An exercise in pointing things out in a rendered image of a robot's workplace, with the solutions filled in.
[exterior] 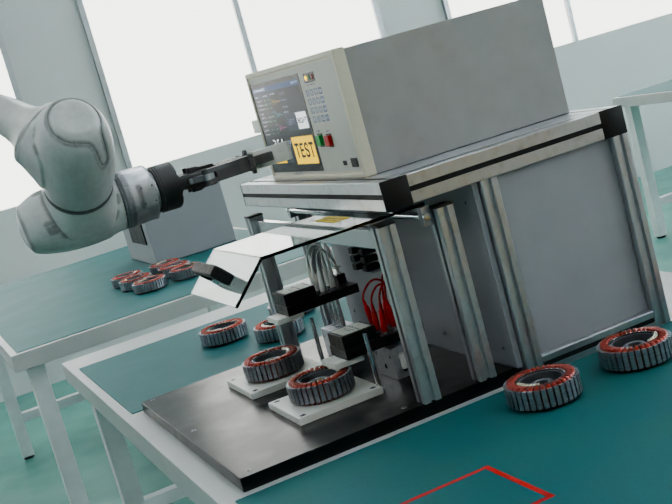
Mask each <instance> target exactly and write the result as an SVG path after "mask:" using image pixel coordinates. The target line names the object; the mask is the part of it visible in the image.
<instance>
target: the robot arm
mask: <svg viewBox="0 0 672 504"><path fill-rule="evenodd" d="M0 135H1V136H3V137H4V138H5V139H7V140H8V141H9V142H10V143H11V144H12V146H13V148H14V158H15V160H16V162H17V163H19V164H20V165H21V166H22V167H23V168H24V169H25V170H26V171H27V173H28V174H29V175H30V176H31V177H32V178H33V179H34V180H35V182H36V183H37V184H38V185H39V187H41V188H42V189H41V190H39V191H36V192H34V193H32V194H31V195H30V196H28V197H27V198H26V199H25V200H24V201H23V202H21V203H20V204H19V205H18V206H17V208H16V217H17V223H18V227H19V231H20V234H21V236H22V238H23V240H24V242H25V243H26V245H27V246H28V247H29V248H30V249H31V250H32V251H33V252H34V253H37V254H54V253H62V252H69V251H73V250H77V249H81V248H85V247H88V246H91V245H94V244H97V243H100V242H102V241H105V240H107V239H109V238H111V237H113V236H114V235H115V234H117V233H119V232H121V231H123V230H126V229H128V228H133V227H135V226H138V225H141V224H144V223H145V222H148V221H150V220H153V219H159V216H160V212H162V213H164V212H168V211H171V210H174V209H177V208H180V207H182V205H183V203H184V196H183V191H184V190H188V192H197V191H200V190H203V188H205V187H208V186H211V185H214V184H217V183H218V182H219V181H222V180H225V179H228V178H231V177H234V176H237V175H240V174H243V173H246V172H249V171H252V172H253V174H255V173H258V172H257V169H260V168H263V167H267V166H270V165H273V164H277V163H280V162H283V161H286V160H290V159H293V156H292V152H291V148H290V145H289V141H284V142H281V143H277V144H274V145H271V146H267V147H264V148H261V149H257V150H254V151H251V152H248V153H247V151H246V150H243V151H242V156H235V157H233V158H230V159H226V160H223V161H219V162H216V163H208V164H201V165H198V166H192V167H186V168H183V169H182V172H183V173H182V174H179V175H177V174H176V170H175V168H174V167H173V166H172V164H170V163H168V162H165V163H162V164H158V165H155V166H152V167H149V168H148V169H147V170H146V168H145V167H143V166H142V165H139V166H136V167H132V168H129V169H125V170H122V171H119V172H115V150H114V143H113V138H112V134H111V130H110V128H109V125H108V123H107V121H106V119H105V118H104V116H103V115H102V113H101V112H100V111H99V110H98V109H97V108H96V107H95V106H94V105H92V104H91V103H89V102H88V101H85V100H83V99H80V98H74V97H69V98H63V99H59V100H57V101H54V102H50V103H46V104H44V105H42V106H33V105H30V104H27V103H24V102H22V101H19V100H17V99H14V98H12V97H9V96H6V95H2V94H0Z"/></svg>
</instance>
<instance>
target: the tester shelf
mask: <svg viewBox="0 0 672 504"><path fill-rule="evenodd" d="M627 132H628V131H627V127H626V123H625V118H624V114H623V110H622V105H616V106H607V107H598V108H589V109H580V110H571V111H569V113H566V114H563V115H560V116H557V117H554V118H551V119H548V120H545V121H541V122H538V123H535V124H532V125H529V126H526V127H523V128H520V129H517V130H513V131H510V132H507V133H504V134H501V135H498V136H495V137H492V138H488V139H485V140H482V141H479V142H476V143H473V144H470V145H467V146H463V147H460V148H457V149H454V150H451V151H448V152H445V153H442V154H439V155H435V156H432V157H429V158H426V159H423V160H420V161H417V162H414V163H410V164H407V165H404V166H401V167H398V168H395V169H392V170H389V171H385V172H382V173H379V174H376V175H374V176H371V177H368V178H352V179H305V180H274V177H273V175H270V176H266V177H263V178H259V179H256V180H253V181H250V182H246V183H243V184H240V187H241V191H242V194H243V198H244V201H245V204H246V206H258V207H281V208H303V209H325V210H348V211H370V212H387V213H388V212H391V211H394V210H397V209H400V208H403V207H406V206H409V205H412V204H414V203H417V202H420V201H423V200H426V199H429V198H432V197H435V196H438V195H441V194H444V193H447V192H450V191H453V190H456V189H459V188H462V187H465V186H468V185H471V184H474V183H477V182H480V181H483V180H486V179H489V178H492V177H495V176H498V175H501V174H504V173H507V172H510V171H513V170H516V169H519V168H522V167H525V166H528V165H531V164H534V163H537V162H540V161H543V160H546V159H549V158H552V157H555V156H558V155H561V154H564V153H567V152H570V151H573V150H576V149H578V148H581V147H584V146H587V145H590V144H593V143H596V142H599V141H602V140H606V139H609V138H612V137H615V136H618V135H621V134H624V133H627Z"/></svg>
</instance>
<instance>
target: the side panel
mask: <svg viewBox="0 0 672 504"><path fill-rule="evenodd" d="M477 186H478V190H479V194H480V198H481V202H482V206H483V210H484V214H485V218H486V222H487V226H488V230H489V234H490V237H491V241H492V245H493V249H494V253H495V257H496V261H497V265H498V269H499V273H500V277H501V281H502V285H503V289H504V293H505V297H506V300H507V304H508V308H509V312H510V316H511V320H512V324H513V328H514V332H515V336H516V340H517V344H518V348H519V352H520V356H521V360H522V363H523V367H520V368H519V371H522V370H523V371H525V370H526V369H530V368H531V367H534V368H535V369H536V366H540V367H541V366H542V365H547V364H551V365H552V364H553V363H556V364H558V363H561V364H563V363H564V364H568V363H571V362H573V361H576V360H578V359H580V358H583V357H585V356H588V355H590V354H593V353H595V352H597V349H596V346H597V345H598V344H599V342H601V341H602V340H603V339H605V337H608V336H609V335H612V334H614V333H616V334H617V332H622V331H623V330H626V331H627V330H628V329H632V331H633V328H637V329H638V328H639V327H643V328H644V327H650V326H652V327H658V326H660V325H662V324H665V323H668V322H670V321H671V319H670V315H669V311H668V306H667V302H666V298H665V293H664V289H663V285H662V280H661V276H660V272H659V267H658V263H657V259H656V254H655V250H654V246H653V241H652V237H651V233H650V228H649V224H648V220H647V215H646V211H645V207H644V202H643V198H642V194H641V189H640V185H639V181H638V176H637V172H636V168H635V163H634V159H633V155H632V150H631V146H630V142H629V137H628V133H624V134H621V135H618V136H615V137H612V138H609V139H606V140H602V141H599V142H596V143H593V144H590V145H587V146H584V147H581V148H578V149H576V150H573V151H570V152H567V153H564V154H561V155H558V156H555V157H552V158H549V159H546V160H543V161H540V162H537V163H534V164H531V165H528V166H525V167H522V168H519V169H516V170H513V171H510V172H507V173H504V174H501V175H498V176H495V177H492V178H489V179H486V180H483V181H480V182H477Z"/></svg>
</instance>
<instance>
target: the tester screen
mask: <svg viewBox="0 0 672 504"><path fill-rule="evenodd" d="M252 92H253V96H254V99H255V103H256V106H257V110H258V113H259V117H260V121H261V124H262V128H263V131H264V135H265V138H266V142H267V145H268V146H271V145H274V144H273V141H272V139H276V138H283V140H284V141H289V145H290V148H291V152H292V154H293V155H294V159H295V163H278V164H273V167H274V169H278V168H298V167H318V166H321V164H320V161H319V163H316V164H298V162H297V158H296V155H295V151H294V148H293V144H292V141H291V137H297V136H305V135H312V132H311V128H305V129H298V130H291V131H289V129H288V125H287V122H286V118H285V115H284V114H289V113H294V112H300V111H305V113H306V110H305V106H304V103H303V99H302V95H301V92H300V88H299V85H298V81H297V78H296V79H292V80H288V81H284V82H280V83H276V84H273V85H269V86H265V87H261V88H257V89H253V90H252ZM312 137H313V135H312Z"/></svg>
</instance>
